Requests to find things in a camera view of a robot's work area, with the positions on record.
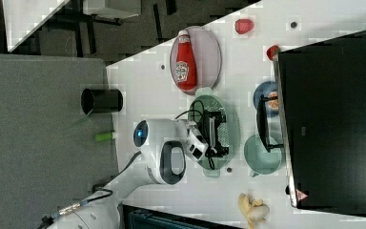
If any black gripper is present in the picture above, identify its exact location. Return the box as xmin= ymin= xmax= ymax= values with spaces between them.
xmin=202 ymin=111 xmax=229 ymax=156

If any green plastic strainer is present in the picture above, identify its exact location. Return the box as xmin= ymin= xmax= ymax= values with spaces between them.
xmin=188 ymin=88 xmax=240 ymax=178

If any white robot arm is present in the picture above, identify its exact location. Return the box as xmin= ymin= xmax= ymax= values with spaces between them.
xmin=46 ymin=110 xmax=230 ymax=229

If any red plush ketchup bottle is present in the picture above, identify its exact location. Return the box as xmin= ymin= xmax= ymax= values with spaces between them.
xmin=175 ymin=30 xmax=197 ymax=91

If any toy orange slice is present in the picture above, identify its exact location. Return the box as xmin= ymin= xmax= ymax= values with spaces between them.
xmin=268 ymin=92 xmax=279 ymax=111

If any blue small bowl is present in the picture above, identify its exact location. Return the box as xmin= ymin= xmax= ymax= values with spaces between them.
xmin=253 ymin=81 xmax=278 ymax=117

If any grey round plate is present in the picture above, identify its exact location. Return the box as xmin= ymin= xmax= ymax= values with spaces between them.
xmin=183 ymin=26 xmax=222 ymax=95

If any red toy tomato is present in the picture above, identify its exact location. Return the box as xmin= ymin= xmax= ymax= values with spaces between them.
xmin=266 ymin=45 xmax=280 ymax=60

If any toy strawberry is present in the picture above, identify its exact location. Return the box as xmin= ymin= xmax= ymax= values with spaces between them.
xmin=234 ymin=19 xmax=254 ymax=34

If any toy peeled banana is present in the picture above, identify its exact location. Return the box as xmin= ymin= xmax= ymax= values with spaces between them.
xmin=237 ymin=193 xmax=270 ymax=229

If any black utensil holder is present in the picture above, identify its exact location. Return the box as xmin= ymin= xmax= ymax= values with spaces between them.
xmin=81 ymin=89 xmax=123 ymax=115

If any green toy object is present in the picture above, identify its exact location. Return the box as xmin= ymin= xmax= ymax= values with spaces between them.
xmin=94 ymin=132 xmax=118 ymax=142

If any silver toaster oven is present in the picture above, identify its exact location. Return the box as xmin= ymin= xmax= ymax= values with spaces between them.
xmin=273 ymin=30 xmax=366 ymax=218

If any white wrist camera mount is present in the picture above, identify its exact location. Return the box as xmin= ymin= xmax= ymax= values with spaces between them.
xmin=185 ymin=125 xmax=209 ymax=162

